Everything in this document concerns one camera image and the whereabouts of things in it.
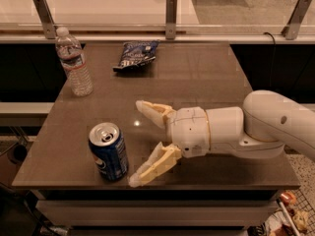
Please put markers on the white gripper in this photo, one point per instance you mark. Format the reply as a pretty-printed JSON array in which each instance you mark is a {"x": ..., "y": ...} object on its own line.
[{"x": 189, "y": 132}]

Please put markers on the blue pepsi can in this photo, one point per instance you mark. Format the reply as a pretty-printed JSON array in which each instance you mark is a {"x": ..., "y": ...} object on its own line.
[{"x": 107, "y": 145}]

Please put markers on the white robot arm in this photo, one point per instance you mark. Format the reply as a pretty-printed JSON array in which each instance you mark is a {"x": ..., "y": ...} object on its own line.
[{"x": 260, "y": 128}]

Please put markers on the blue chip bag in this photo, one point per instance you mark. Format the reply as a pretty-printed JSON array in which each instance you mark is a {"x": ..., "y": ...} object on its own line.
[{"x": 137, "y": 54}]

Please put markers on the white table drawer base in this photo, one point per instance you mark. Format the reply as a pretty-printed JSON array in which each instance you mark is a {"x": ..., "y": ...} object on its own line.
[{"x": 151, "y": 213}]

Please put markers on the clear plastic water bottle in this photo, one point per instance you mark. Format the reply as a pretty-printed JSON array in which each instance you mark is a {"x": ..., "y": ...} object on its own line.
[{"x": 73, "y": 61}]

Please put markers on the middle metal rail bracket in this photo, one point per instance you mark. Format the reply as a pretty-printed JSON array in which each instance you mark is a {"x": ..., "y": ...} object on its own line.
[{"x": 170, "y": 19}]

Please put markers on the metal rail bracket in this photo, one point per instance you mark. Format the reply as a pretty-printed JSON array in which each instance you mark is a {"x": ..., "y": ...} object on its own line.
[
  {"x": 45, "y": 17},
  {"x": 170, "y": 19},
  {"x": 291, "y": 29}
]

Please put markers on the wire basket with snacks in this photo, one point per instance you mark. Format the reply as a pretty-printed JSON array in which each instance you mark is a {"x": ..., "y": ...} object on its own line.
[{"x": 294, "y": 216}]

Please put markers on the left metal rail bracket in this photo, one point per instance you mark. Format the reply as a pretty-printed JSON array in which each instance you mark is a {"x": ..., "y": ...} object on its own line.
[{"x": 45, "y": 17}]

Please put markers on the right metal rail bracket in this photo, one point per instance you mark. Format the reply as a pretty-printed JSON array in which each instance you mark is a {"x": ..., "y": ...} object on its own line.
[{"x": 291, "y": 29}]

